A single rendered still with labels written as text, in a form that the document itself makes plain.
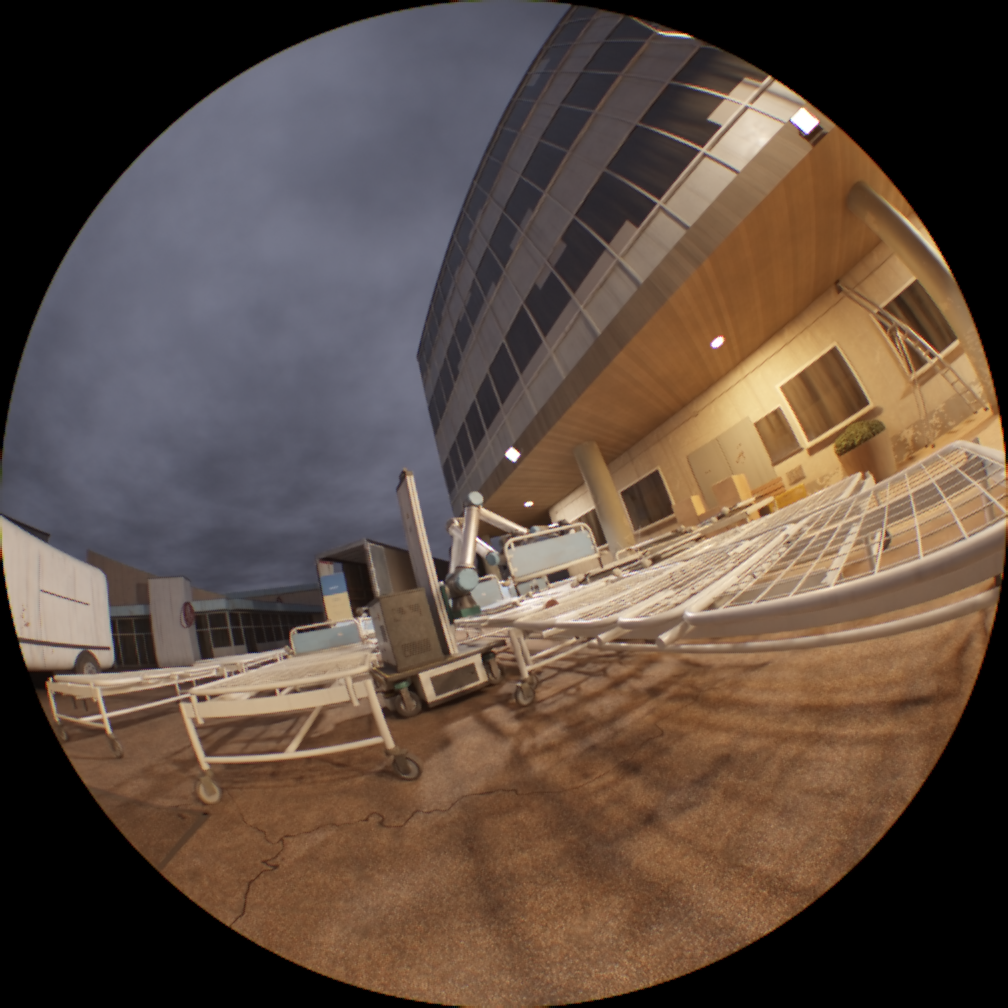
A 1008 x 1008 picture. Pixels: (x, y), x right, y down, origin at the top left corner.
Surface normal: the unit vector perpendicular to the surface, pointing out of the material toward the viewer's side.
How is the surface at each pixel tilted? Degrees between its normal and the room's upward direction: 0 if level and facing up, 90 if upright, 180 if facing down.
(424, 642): 90
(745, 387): 90
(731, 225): 90
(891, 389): 90
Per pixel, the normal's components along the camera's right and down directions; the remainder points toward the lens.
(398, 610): 0.51, -0.38
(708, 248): -0.88, 0.15
